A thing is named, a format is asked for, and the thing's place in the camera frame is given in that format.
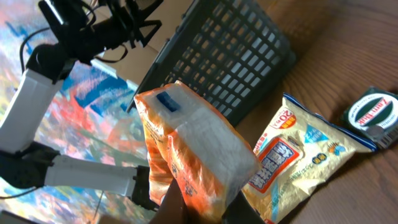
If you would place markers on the orange wet wipes pack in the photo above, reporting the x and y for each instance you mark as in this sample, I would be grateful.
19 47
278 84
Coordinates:
298 151

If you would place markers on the dark round-label can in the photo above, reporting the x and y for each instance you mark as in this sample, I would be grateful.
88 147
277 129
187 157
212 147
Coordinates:
374 116

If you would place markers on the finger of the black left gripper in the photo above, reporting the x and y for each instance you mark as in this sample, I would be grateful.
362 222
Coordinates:
143 32
140 10

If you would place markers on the dark grey plastic basket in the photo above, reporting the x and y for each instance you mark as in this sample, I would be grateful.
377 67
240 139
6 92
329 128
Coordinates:
229 52

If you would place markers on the orange small snack pack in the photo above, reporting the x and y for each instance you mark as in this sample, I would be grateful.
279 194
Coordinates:
190 141

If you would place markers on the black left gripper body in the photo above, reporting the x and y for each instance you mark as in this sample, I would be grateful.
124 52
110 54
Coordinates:
80 37

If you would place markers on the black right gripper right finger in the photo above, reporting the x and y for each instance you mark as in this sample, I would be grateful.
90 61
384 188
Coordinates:
239 211

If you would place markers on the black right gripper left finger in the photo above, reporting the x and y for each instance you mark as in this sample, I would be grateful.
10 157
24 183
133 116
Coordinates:
172 209

